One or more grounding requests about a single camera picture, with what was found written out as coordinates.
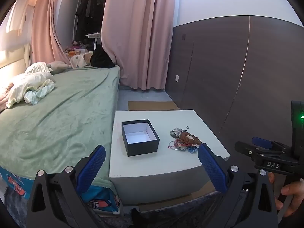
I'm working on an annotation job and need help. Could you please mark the green bed blanket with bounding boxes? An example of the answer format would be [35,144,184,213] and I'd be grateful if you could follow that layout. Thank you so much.
[0,66,120,195]

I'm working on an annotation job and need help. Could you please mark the white drying rack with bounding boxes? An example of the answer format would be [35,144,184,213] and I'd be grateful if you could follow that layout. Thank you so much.
[85,32,103,51]

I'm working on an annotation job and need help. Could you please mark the narrow pink curtain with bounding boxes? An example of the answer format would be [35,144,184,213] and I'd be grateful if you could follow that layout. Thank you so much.
[31,0,72,64]

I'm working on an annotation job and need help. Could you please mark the black square gift box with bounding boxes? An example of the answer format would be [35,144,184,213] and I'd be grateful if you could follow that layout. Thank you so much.
[122,119,160,157]

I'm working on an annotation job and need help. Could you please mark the cream padded headboard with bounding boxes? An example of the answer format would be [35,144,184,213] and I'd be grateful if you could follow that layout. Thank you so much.
[0,43,32,86]

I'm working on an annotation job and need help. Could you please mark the wide pink curtain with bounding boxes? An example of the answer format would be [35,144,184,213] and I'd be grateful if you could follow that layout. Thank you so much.
[102,0,177,91]

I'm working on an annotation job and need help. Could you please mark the brown wooden bead bracelet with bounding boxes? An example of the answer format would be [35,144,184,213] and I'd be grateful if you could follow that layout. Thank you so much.
[179,133,202,147]

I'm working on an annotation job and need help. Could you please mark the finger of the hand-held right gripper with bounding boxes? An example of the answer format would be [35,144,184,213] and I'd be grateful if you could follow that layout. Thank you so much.
[235,141,265,163]
[252,137,291,151]

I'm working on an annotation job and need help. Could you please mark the black bag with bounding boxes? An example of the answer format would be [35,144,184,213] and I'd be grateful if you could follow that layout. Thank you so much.
[90,43,116,69]

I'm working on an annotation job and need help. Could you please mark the hanging dark clothes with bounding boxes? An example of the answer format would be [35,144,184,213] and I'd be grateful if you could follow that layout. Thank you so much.
[75,0,106,41]

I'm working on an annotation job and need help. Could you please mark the red string bracelet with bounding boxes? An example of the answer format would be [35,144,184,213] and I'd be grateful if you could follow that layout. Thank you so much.
[168,140,188,150]

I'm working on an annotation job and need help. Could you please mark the flat cardboard sheet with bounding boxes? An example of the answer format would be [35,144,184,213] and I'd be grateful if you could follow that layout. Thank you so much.
[128,101,180,111]

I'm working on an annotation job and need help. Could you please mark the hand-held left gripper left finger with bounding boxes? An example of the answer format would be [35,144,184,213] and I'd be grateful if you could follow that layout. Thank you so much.
[26,144,124,228]

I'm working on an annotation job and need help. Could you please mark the person's right hand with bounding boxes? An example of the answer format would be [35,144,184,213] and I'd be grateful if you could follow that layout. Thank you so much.
[268,172,304,218]

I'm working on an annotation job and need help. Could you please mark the patterned pillow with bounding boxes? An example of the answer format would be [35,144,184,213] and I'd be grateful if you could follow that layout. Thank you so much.
[71,53,93,68]

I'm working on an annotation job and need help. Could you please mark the white crumpled duvet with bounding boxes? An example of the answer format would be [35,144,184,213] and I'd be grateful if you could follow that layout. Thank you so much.
[6,62,56,108]

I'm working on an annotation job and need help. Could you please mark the pink cloth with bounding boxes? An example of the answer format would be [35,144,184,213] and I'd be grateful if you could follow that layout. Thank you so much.
[0,83,15,112]

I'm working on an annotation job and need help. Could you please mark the white low table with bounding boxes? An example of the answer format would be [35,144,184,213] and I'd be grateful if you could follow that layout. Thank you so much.
[109,110,231,206]

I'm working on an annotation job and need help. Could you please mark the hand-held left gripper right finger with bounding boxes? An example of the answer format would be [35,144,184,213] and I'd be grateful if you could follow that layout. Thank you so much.
[198,144,279,228]

